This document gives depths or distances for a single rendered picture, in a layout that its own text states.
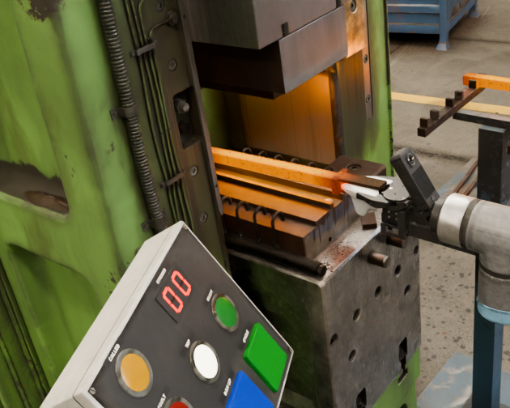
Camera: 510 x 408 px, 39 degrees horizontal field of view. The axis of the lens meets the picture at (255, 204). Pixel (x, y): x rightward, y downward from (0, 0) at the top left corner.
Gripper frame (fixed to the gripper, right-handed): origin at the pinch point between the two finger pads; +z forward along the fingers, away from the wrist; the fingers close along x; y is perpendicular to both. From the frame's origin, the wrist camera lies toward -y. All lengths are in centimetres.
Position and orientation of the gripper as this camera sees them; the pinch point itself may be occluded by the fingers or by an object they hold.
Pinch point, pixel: (349, 181)
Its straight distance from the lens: 139.2
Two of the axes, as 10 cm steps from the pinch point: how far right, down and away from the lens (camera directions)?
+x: 6.2, -4.7, 6.3
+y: 1.2, 8.5, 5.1
